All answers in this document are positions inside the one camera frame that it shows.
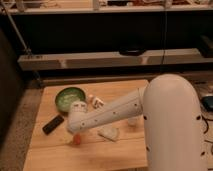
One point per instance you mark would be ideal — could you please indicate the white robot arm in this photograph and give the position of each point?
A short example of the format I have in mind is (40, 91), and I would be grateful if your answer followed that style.
(172, 115)

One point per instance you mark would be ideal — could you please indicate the white tube bottle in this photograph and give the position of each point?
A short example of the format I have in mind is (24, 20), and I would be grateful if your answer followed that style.
(95, 101)

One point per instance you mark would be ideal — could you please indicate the white sponge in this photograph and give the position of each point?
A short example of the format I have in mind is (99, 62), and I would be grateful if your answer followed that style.
(109, 132)

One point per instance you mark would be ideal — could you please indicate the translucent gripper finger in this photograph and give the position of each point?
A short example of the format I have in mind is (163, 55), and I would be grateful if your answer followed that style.
(68, 138)

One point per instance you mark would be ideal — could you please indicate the black remote control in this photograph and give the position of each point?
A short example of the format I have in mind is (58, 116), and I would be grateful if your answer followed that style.
(53, 124)

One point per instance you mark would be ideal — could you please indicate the green bowl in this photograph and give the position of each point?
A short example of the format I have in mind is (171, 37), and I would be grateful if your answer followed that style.
(67, 96)

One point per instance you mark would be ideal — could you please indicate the clear plastic cup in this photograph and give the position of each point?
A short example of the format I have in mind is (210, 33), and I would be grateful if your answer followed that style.
(132, 121)

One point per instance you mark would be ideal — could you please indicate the dark round object on shelf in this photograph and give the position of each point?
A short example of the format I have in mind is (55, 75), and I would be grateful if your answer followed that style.
(128, 51)

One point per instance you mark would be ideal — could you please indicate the wooden shelf rack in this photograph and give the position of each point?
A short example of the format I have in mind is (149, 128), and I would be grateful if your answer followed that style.
(52, 45)

